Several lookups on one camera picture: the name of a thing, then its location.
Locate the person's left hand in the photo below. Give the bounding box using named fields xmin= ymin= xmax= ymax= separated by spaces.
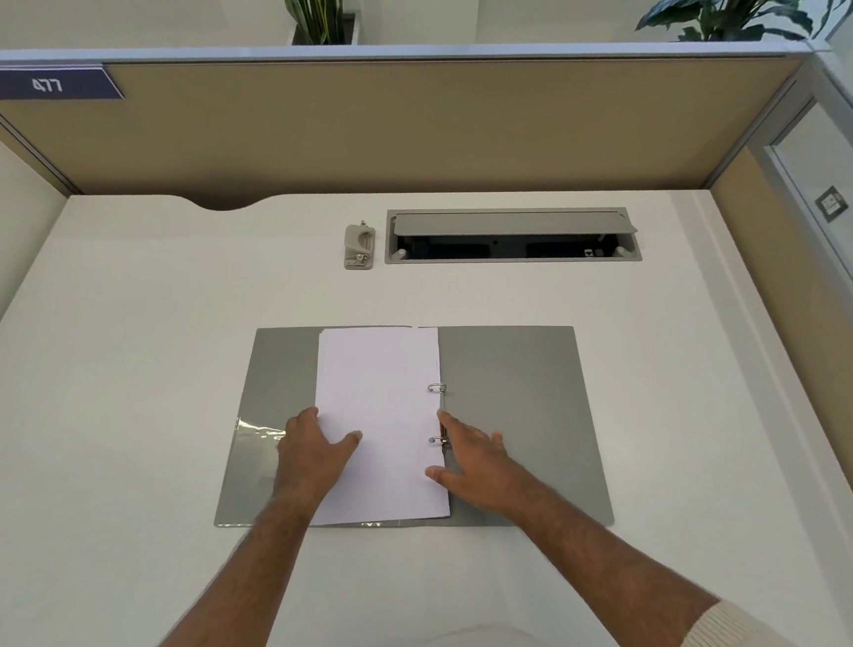
xmin=270 ymin=403 xmax=366 ymax=512

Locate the person's left forearm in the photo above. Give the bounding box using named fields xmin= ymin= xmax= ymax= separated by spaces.
xmin=148 ymin=482 xmax=320 ymax=647

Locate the grey ring binder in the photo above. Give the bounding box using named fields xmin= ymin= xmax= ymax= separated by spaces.
xmin=213 ymin=296 xmax=632 ymax=563

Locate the beige side partition panel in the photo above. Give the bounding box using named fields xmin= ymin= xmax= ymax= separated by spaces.
xmin=681 ymin=143 xmax=853 ymax=522

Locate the dark green leafy plant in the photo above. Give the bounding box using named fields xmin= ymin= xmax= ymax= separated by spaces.
xmin=633 ymin=0 xmax=853 ymax=57

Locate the wide beige partition panel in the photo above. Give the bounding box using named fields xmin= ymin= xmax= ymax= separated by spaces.
xmin=0 ymin=0 xmax=813 ymax=261

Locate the person's right hand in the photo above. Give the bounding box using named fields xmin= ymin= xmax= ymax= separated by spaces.
xmin=421 ymin=408 xmax=539 ymax=520

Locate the gray hole punch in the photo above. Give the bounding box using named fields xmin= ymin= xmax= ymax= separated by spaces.
xmin=342 ymin=219 xmax=381 ymax=275

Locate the blue number sign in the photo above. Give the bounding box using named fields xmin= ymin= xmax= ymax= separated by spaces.
xmin=0 ymin=55 xmax=130 ymax=112

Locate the white printed paper sheet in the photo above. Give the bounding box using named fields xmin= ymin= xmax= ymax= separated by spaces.
xmin=301 ymin=315 xmax=469 ymax=539

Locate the small square wall plate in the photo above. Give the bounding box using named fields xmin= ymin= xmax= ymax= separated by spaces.
xmin=812 ymin=183 xmax=852 ymax=222

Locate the gray desk cable tray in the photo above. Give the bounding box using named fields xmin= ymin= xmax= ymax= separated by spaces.
xmin=382 ymin=187 xmax=649 ymax=288

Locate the person's right forearm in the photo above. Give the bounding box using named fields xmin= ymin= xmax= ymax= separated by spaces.
xmin=498 ymin=479 xmax=729 ymax=647

